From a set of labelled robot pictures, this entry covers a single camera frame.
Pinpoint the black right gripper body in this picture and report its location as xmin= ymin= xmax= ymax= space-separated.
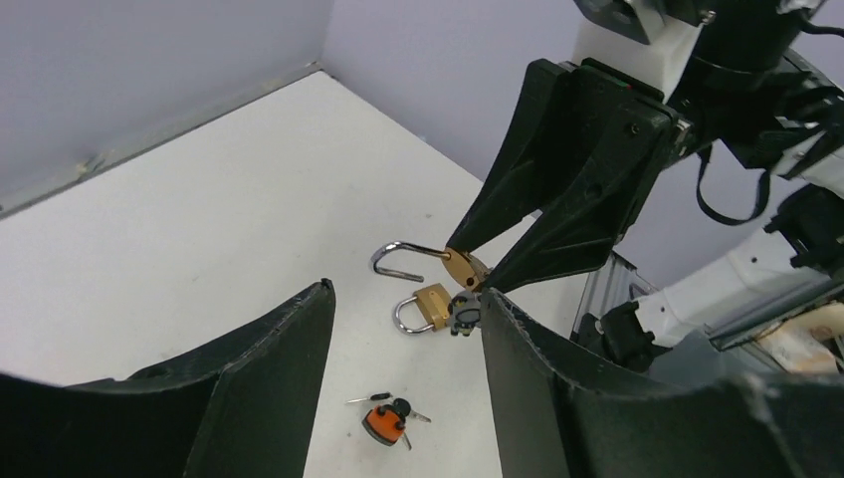
xmin=573 ymin=0 xmax=844 ymax=173

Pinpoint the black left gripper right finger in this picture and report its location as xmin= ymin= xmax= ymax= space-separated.
xmin=481 ymin=290 xmax=843 ymax=477

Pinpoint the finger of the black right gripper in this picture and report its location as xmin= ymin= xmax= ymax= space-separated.
xmin=447 ymin=59 xmax=587 ymax=253
xmin=484 ymin=62 xmax=676 ymax=292

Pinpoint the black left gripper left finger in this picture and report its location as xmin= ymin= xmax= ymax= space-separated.
xmin=1 ymin=279 xmax=336 ymax=477

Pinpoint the small brass long-shackle padlock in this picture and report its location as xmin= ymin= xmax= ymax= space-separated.
xmin=369 ymin=241 xmax=491 ymax=291

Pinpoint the orange black padlock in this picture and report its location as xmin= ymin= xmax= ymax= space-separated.
xmin=361 ymin=405 xmax=407 ymax=446

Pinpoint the black-headed keys bunch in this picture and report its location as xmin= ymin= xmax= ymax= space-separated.
xmin=345 ymin=391 xmax=432 ymax=451

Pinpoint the large brass padlock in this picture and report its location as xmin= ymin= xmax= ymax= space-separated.
xmin=392 ymin=283 xmax=452 ymax=336

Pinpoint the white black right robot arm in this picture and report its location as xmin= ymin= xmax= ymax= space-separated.
xmin=443 ymin=1 xmax=843 ymax=371

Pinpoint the aluminium table frame rail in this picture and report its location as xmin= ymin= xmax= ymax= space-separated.
xmin=1 ymin=61 xmax=322 ymax=219

